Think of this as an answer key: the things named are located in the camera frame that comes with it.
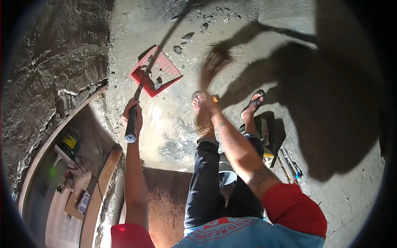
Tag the person's left hand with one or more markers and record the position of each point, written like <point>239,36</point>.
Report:
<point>125,115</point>

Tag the person's right hand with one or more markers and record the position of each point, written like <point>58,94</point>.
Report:
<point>208,107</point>

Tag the person's right fingers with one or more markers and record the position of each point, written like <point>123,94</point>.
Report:
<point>202,104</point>

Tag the person's left fingers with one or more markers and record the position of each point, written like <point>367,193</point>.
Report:
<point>125,114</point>

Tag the brown grass hand broom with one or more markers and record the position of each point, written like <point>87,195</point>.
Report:
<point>214,65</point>

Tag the dark stone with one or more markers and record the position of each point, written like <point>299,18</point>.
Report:
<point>188,36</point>
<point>158,82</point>
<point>204,26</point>
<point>177,49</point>

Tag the yellow and black machine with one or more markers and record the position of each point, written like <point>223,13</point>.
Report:
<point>69,145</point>

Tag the grey and yellow object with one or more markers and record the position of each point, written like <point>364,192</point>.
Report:
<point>264,128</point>

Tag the metal bucket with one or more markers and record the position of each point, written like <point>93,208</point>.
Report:
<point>227,175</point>

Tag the person's legs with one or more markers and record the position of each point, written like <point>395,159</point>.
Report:
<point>204,179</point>

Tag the pile of grey rubble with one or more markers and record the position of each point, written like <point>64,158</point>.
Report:
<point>217,15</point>

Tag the cluttered wooden table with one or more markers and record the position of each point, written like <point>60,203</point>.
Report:
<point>77,198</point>

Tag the rusty brown metal sheet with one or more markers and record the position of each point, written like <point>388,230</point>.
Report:
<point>167,204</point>

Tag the bundle of white plastic pipes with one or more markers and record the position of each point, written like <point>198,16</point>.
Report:
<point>289,167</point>

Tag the person's body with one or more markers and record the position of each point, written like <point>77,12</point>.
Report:
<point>248,232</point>

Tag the wooden frame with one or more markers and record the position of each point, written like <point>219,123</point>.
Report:
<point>100,192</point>

